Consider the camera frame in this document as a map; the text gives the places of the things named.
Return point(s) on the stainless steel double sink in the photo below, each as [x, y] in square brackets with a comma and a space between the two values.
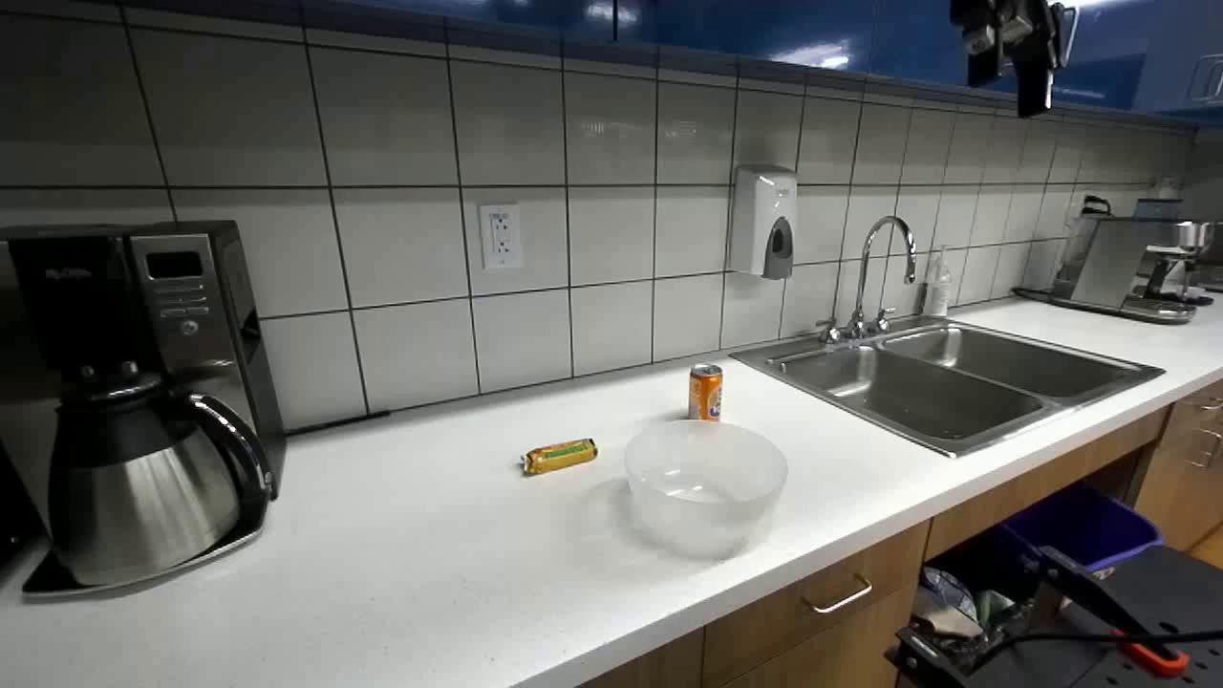
[943, 389]

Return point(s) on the blue upper wall cabinet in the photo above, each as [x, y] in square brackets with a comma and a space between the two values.
[711, 31]

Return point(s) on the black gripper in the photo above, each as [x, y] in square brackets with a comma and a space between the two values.
[1019, 23]

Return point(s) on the white wall soap dispenser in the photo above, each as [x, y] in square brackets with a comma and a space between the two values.
[760, 217]

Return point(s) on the chrome sink faucet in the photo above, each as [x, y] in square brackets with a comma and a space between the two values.
[869, 272]

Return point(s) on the wooden lower cabinet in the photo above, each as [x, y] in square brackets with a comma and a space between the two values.
[816, 626]

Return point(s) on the white wall power outlet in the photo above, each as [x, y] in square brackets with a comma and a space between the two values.
[503, 237]

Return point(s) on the clear dish soap bottle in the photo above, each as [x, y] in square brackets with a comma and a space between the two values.
[939, 296]

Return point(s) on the silver espresso machine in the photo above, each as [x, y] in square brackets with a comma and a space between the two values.
[1122, 263]

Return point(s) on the orange Fanta soda can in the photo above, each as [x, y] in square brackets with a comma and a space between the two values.
[706, 390]

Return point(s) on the stainless steel coffee carafe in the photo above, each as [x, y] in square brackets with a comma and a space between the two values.
[137, 491]

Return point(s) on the yellow wrapped snack bar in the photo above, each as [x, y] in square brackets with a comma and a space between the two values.
[558, 455]

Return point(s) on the clear plastic bowl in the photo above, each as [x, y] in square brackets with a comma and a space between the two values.
[706, 491]

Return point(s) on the black clamp with orange grip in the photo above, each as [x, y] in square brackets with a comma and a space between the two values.
[1108, 612]

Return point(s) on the black drip coffee maker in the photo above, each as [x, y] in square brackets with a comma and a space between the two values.
[137, 291]

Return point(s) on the blue plastic bin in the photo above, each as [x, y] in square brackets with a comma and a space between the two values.
[1081, 530]

